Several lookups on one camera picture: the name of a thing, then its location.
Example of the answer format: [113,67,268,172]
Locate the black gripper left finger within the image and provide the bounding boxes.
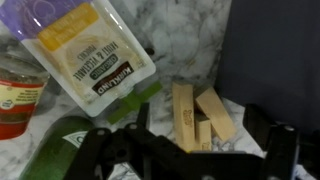
[63,102,192,180]

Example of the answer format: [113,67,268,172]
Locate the white fruit pouch green cap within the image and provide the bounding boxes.
[0,0,164,125]

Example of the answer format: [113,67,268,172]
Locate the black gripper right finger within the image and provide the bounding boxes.
[242,103,301,180]

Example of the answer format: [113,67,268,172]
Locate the red label salsa jar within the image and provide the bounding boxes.
[0,54,51,141]

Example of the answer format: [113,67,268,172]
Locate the navy blue cardboard box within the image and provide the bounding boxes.
[214,0,320,135]

